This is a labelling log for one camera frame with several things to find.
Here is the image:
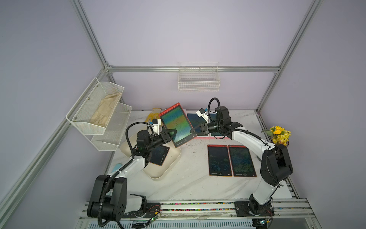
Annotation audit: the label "dark red bottom tablet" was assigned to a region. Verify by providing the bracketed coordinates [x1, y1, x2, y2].
[228, 146, 257, 177]

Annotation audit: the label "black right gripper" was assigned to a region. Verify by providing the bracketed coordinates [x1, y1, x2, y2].
[191, 122, 223, 136]

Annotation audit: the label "aluminium frame profiles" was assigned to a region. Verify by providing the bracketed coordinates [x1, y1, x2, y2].
[1, 1, 322, 228]

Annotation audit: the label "yellow work glove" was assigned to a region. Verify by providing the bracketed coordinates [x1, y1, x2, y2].
[145, 108, 162, 123]

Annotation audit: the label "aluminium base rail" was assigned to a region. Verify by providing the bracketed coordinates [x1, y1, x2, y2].
[78, 198, 315, 222]

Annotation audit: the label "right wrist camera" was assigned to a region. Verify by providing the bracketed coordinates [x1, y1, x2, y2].
[196, 108, 209, 123]

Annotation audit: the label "yellow flower bouquet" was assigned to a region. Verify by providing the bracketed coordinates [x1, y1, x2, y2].
[261, 126, 292, 147]

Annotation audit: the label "white wire wall basket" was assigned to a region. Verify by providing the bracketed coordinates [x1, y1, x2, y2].
[178, 62, 221, 93]

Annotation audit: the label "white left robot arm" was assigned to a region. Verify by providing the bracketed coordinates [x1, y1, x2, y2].
[87, 122, 177, 228]

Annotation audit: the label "beige storage tray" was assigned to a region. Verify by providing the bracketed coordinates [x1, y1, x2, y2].
[113, 132, 182, 181]

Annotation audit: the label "white mesh two-tier shelf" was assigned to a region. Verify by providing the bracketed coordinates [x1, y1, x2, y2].
[66, 78, 132, 151]

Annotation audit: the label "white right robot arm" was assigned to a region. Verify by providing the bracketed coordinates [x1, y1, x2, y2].
[191, 106, 293, 216]

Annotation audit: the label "beige glove in shelf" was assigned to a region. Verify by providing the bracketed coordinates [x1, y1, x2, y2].
[90, 92, 122, 127]

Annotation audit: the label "dark red tablet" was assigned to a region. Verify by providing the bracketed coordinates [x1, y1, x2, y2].
[207, 145, 233, 177]
[159, 103, 197, 148]
[150, 146, 170, 166]
[228, 146, 257, 177]

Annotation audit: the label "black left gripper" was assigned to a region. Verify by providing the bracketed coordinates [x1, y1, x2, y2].
[147, 130, 177, 152]

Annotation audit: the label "light blue object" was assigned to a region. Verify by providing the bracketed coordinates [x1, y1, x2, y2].
[112, 163, 122, 173]

